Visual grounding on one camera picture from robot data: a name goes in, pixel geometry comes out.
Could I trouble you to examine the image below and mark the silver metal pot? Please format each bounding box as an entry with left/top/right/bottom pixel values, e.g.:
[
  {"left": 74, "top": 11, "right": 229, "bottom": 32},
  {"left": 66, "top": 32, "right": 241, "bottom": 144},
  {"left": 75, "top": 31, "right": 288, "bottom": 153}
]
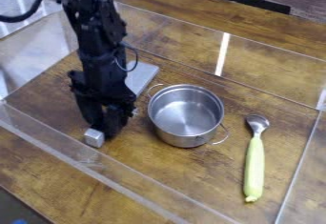
[{"left": 149, "top": 84, "right": 230, "bottom": 149}]

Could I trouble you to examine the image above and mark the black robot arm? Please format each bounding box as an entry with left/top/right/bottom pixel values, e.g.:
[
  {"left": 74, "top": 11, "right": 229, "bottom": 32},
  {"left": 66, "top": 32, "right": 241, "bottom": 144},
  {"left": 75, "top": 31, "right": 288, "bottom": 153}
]
[{"left": 0, "top": 0, "right": 137, "bottom": 138}]

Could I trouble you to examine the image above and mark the black strip on table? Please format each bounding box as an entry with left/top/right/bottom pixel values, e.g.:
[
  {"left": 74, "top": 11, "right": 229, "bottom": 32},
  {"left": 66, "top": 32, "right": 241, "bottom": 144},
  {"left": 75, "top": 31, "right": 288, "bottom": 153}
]
[{"left": 229, "top": 0, "right": 292, "bottom": 14}]

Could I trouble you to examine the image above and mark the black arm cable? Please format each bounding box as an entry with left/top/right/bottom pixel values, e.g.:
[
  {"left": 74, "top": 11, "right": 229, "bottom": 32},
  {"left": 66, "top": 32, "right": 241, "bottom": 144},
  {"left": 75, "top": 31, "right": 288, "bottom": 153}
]
[{"left": 0, "top": 0, "right": 141, "bottom": 73}]

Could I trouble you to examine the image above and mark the clear acrylic enclosure wall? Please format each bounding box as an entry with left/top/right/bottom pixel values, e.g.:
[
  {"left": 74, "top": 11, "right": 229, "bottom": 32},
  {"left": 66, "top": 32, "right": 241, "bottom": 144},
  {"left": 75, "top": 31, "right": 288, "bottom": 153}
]
[{"left": 4, "top": 5, "right": 326, "bottom": 224}]

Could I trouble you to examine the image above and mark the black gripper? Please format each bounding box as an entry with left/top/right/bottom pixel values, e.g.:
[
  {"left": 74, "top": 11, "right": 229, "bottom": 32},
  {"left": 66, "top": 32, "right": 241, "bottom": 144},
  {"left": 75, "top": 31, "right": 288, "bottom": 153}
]
[{"left": 69, "top": 51, "right": 137, "bottom": 138}]

